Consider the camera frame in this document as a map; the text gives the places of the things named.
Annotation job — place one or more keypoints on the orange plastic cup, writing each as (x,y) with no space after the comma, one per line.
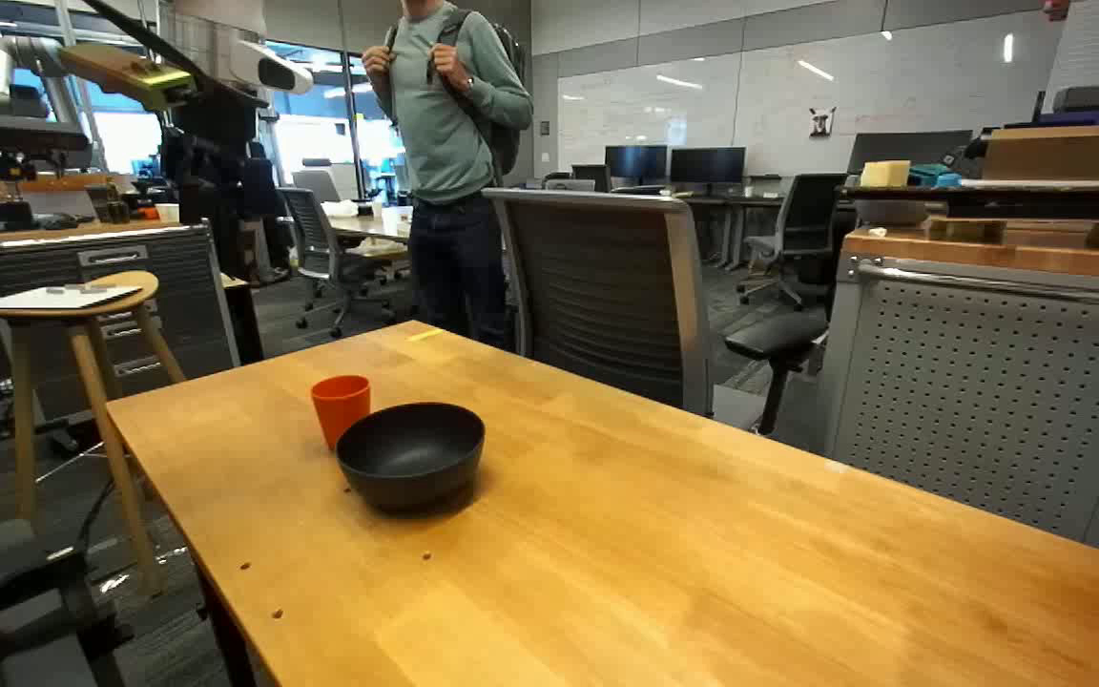
(336,405)

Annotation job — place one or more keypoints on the black bowl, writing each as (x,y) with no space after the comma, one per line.
(411,463)

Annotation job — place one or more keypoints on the grey mesh office chair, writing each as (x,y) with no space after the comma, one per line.
(602,292)

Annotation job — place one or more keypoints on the black computer monitor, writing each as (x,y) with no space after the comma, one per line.
(706,165)
(635,161)

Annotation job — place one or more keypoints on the black backpack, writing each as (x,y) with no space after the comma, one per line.
(505,141)

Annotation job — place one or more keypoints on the person in green sweater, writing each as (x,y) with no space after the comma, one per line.
(441,129)

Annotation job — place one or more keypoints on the light grey office chair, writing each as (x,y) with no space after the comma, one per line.
(314,241)

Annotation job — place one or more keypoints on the black office chair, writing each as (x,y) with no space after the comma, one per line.
(810,214)

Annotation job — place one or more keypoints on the glass whiteboard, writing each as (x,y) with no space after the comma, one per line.
(753,91)

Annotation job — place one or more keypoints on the small paper poster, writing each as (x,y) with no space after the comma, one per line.
(820,123)

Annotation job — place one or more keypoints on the grey drawer cabinet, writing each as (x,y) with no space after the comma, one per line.
(182,298)

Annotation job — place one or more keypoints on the yellow foam block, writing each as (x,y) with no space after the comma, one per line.
(888,172)

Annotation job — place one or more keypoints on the grey perforated metal panel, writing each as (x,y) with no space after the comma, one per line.
(993,394)

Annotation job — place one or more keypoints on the wooden stool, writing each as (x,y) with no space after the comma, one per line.
(92,384)

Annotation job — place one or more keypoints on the wooden board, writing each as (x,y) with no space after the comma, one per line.
(1007,255)

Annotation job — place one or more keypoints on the white paper sheet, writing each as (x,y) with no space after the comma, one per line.
(56,298)

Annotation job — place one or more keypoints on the wooden box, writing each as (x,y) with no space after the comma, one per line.
(1060,156)

